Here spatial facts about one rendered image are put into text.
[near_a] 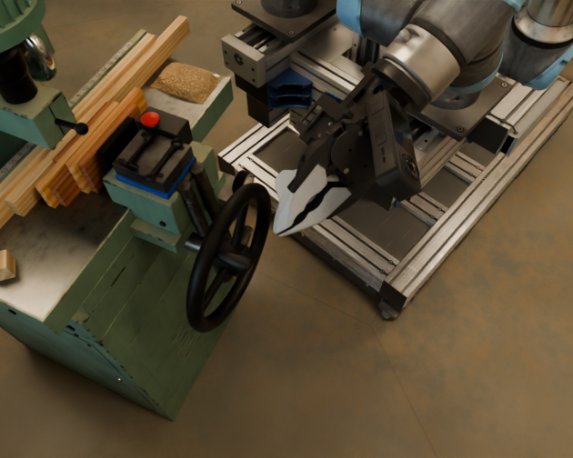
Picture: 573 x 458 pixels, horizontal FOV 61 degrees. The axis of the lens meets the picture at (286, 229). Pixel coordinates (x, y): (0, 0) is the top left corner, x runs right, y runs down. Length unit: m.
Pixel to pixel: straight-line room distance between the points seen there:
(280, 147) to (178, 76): 0.87
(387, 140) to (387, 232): 1.21
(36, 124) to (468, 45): 0.61
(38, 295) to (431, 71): 0.65
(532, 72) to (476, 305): 1.01
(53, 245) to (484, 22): 0.70
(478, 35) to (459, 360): 1.35
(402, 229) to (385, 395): 0.54
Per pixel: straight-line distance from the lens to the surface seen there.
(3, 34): 0.73
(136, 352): 1.15
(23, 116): 0.85
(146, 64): 1.09
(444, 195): 1.81
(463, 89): 0.69
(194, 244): 0.91
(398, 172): 0.45
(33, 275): 0.88
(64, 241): 0.89
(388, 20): 0.67
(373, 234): 1.66
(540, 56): 1.04
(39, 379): 1.84
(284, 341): 1.69
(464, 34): 0.54
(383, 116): 0.50
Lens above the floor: 1.59
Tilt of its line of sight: 57 degrees down
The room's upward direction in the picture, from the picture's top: straight up
